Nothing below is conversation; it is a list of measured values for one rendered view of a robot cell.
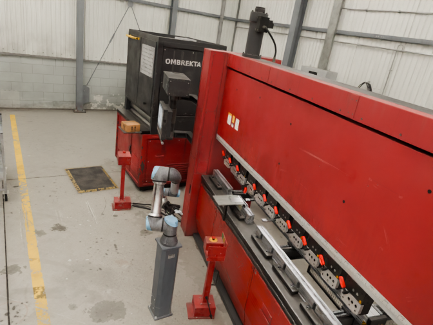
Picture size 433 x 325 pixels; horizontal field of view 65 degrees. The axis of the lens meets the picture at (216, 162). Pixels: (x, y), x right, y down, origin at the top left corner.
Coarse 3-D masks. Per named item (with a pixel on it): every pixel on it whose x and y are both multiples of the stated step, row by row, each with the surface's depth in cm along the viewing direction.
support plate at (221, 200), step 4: (216, 196) 336; (220, 196) 337; (224, 196) 338; (228, 196) 340; (232, 196) 341; (236, 196) 343; (216, 200) 328; (220, 200) 330; (224, 200) 331; (228, 200) 332; (220, 204) 321; (224, 204) 323; (228, 204) 324; (232, 204) 326; (236, 204) 327; (240, 204) 329
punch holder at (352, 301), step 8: (352, 280) 192; (352, 288) 191; (360, 288) 186; (344, 296) 197; (352, 296) 191; (360, 296) 186; (368, 296) 184; (352, 304) 191; (360, 304) 186; (368, 304) 188; (360, 312) 188; (368, 312) 191
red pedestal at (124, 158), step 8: (120, 152) 456; (128, 152) 460; (120, 160) 444; (128, 160) 448; (120, 184) 466; (120, 192) 470; (120, 200) 474; (128, 200) 478; (112, 208) 472; (120, 208) 473; (128, 208) 477
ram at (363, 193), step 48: (240, 96) 336; (288, 96) 256; (240, 144) 334; (288, 144) 255; (336, 144) 206; (384, 144) 173; (288, 192) 254; (336, 192) 205; (384, 192) 173; (432, 192) 149; (336, 240) 205; (384, 240) 172; (432, 240) 148; (384, 288) 172; (432, 288) 148
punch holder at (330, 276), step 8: (328, 256) 211; (328, 264) 211; (336, 264) 204; (320, 272) 217; (328, 272) 210; (336, 272) 204; (344, 272) 202; (328, 280) 210; (336, 280) 203; (344, 280) 205; (336, 288) 206
